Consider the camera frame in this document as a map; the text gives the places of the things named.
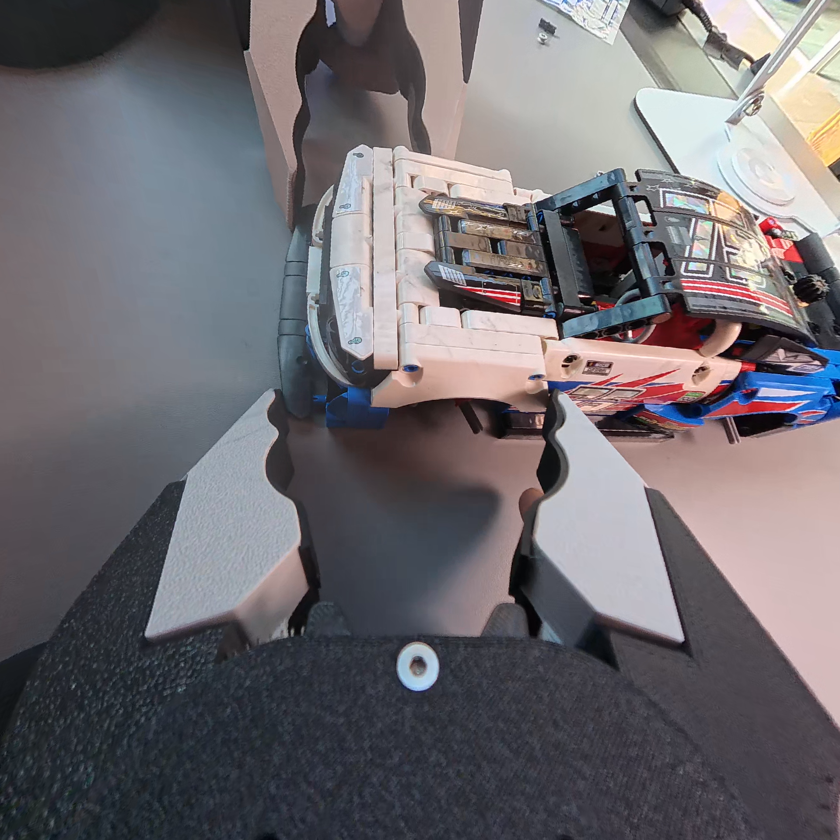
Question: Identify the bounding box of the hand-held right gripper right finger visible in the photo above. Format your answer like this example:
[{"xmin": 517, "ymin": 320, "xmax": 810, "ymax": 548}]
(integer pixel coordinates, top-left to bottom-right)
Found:
[{"xmin": 511, "ymin": 388, "xmax": 686, "ymax": 651}]

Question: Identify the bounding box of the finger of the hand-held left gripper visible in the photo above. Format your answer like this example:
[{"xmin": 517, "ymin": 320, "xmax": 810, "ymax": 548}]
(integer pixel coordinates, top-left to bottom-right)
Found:
[
  {"xmin": 397, "ymin": 0, "xmax": 471, "ymax": 158},
  {"xmin": 244, "ymin": 0, "xmax": 324, "ymax": 231}
]

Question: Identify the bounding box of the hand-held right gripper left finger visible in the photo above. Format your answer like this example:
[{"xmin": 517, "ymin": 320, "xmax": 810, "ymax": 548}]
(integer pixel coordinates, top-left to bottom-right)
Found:
[{"xmin": 144, "ymin": 387, "xmax": 322, "ymax": 645}]

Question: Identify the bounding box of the toy brick race car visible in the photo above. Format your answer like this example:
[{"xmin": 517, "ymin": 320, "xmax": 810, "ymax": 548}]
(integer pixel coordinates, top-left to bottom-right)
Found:
[{"xmin": 292, "ymin": 146, "xmax": 840, "ymax": 447}]

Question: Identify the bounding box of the sticker sheet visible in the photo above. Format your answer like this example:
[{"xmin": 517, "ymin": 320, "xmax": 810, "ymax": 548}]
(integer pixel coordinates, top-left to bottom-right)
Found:
[{"xmin": 541, "ymin": 0, "xmax": 631, "ymax": 46}]

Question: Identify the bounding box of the white folding stand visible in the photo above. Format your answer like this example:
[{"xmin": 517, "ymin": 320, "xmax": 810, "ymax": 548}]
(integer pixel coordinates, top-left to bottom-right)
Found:
[{"xmin": 633, "ymin": 0, "xmax": 840, "ymax": 237}]

